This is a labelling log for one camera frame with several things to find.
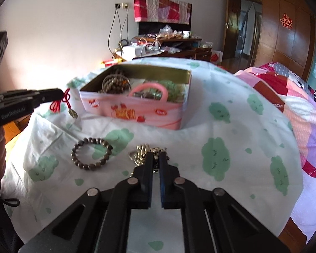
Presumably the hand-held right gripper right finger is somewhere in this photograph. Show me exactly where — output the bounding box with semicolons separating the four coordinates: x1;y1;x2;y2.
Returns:
159;150;291;253

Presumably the red paper cutout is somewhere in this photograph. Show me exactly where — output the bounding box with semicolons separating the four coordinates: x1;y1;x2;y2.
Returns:
280;13;293;29

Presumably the grey power cable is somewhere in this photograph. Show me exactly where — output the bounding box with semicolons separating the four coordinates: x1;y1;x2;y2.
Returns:
108;8;120;56
120;9;129;43

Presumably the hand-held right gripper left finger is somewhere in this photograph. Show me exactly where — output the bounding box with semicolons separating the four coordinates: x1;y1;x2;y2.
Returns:
18;150;153;253

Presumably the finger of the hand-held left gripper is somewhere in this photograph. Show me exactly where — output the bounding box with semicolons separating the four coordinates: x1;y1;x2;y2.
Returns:
32;96;64;109
0;88;65;100

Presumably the dark bead bracelet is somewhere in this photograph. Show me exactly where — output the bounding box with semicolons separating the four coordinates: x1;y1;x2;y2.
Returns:
71;136;114;170

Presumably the red yellow carton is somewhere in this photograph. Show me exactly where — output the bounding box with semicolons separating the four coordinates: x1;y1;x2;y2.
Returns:
100;59;122;67

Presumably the red knotted cord pendant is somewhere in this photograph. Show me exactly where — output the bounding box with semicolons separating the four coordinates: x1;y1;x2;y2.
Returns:
50;88;79;119

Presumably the metal bead bracelet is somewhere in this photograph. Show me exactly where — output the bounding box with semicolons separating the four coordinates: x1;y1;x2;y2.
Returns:
128;144;170;174

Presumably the black television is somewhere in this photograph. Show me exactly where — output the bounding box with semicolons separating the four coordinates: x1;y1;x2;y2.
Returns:
138;20;192;36

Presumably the pink tin box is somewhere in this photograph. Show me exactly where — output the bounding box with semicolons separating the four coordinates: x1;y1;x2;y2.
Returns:
79;64;192;131

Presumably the small brown bead bracelet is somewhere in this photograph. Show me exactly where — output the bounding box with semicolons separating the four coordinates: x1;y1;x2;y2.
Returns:
101;70;132;94

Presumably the white red paper bag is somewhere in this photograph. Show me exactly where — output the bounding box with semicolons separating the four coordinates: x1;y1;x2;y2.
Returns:
211;51;223;65

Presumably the white charging cable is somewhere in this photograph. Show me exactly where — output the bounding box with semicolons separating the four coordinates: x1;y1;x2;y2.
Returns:
138;37;161;53

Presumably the wooden wardrobe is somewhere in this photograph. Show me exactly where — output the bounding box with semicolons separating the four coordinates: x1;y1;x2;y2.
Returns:
224;0;316;85

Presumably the patchwork television cover cloth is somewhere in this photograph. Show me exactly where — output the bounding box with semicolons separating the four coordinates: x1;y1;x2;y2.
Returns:
133;0;193;25

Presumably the wooden door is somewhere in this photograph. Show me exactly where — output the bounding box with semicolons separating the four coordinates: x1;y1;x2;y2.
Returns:
221;0;243;61

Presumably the black cable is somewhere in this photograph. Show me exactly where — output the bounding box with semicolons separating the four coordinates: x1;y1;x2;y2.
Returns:
0;198;20;206

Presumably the pink bangle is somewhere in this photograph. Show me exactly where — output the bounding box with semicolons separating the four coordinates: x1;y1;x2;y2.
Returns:
128;82;168;103

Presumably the wooden television cabinet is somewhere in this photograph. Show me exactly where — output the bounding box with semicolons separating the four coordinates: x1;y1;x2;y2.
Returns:
112;35;214;62

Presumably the white box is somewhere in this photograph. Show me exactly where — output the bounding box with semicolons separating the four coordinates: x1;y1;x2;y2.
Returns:
122;45;145;60

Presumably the patchwork quilt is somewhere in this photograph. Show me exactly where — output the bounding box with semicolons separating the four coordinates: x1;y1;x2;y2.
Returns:
233;62;316;243

